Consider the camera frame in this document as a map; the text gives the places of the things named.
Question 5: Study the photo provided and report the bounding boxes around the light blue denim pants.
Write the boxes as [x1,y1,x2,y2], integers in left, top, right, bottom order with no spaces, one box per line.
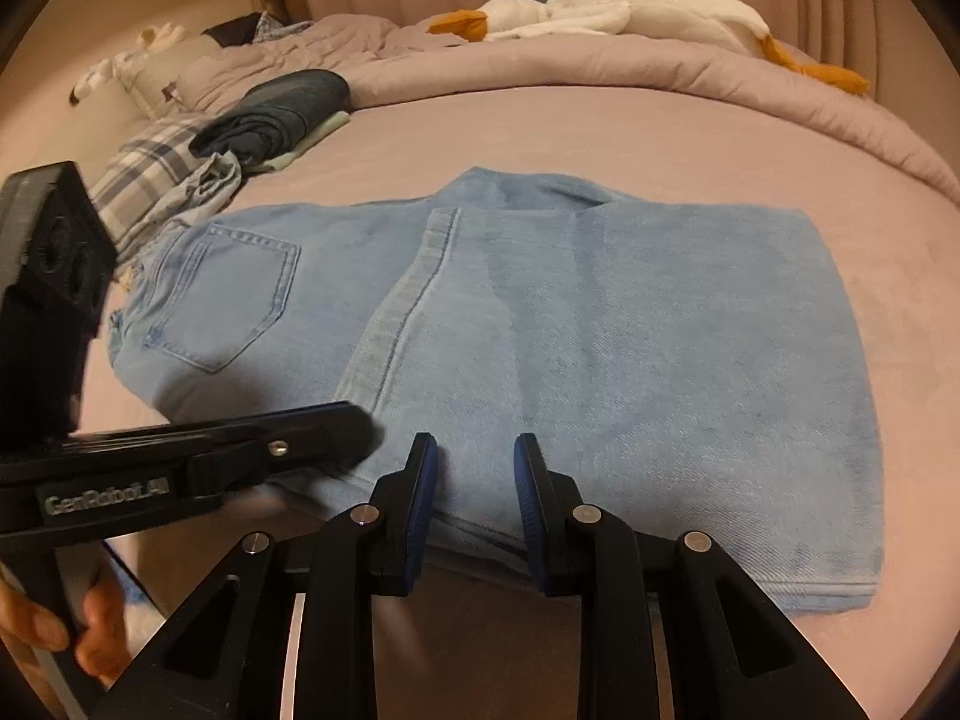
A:
[105,166,886,612]

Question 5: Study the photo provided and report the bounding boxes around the purple comforter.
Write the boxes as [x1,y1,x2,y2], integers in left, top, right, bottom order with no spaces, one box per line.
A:
[176,13,960,207]

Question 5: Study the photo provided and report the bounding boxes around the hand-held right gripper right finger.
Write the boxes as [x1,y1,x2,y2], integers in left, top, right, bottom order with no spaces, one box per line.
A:
[512,433,871,720]

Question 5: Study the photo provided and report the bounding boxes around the folded dark blue jeans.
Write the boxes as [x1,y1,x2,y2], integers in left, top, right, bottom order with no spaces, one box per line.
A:
[189,69,352,164]

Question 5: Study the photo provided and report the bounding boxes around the white goose plush toy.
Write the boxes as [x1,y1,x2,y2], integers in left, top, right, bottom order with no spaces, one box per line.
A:
[427,0,871,95]

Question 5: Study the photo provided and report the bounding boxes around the bed with pink sheet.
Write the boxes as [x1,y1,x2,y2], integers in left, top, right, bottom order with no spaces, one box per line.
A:
[75,82,960,720]

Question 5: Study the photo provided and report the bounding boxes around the blue plaid shirt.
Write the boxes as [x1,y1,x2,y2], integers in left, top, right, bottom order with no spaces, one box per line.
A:
[251,11,314,46]

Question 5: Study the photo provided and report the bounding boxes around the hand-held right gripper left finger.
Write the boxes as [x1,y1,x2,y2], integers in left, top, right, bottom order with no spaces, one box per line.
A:
[90,433,440,720]

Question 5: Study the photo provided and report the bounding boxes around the blue plaid pillow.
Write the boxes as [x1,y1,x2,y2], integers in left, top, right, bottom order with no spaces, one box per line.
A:
[90,114,215,241]

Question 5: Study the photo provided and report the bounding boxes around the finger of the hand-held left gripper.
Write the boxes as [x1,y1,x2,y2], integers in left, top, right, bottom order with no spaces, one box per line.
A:
[67,403,385,522]

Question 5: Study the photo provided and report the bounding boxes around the folded light green cloth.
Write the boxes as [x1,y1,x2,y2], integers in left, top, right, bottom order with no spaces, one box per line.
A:
[251,111,352,173]

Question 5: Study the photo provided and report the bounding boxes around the person's left hand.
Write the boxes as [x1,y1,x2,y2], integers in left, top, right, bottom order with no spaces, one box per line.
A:
[0,574,137,683]

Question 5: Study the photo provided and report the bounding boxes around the white plush bunny toy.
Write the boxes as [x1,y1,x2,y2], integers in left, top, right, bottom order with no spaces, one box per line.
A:
[69,22,187,102]

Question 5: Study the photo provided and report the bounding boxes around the dark garment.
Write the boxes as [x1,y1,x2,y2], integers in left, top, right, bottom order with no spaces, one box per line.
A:
[202,13,260,46]

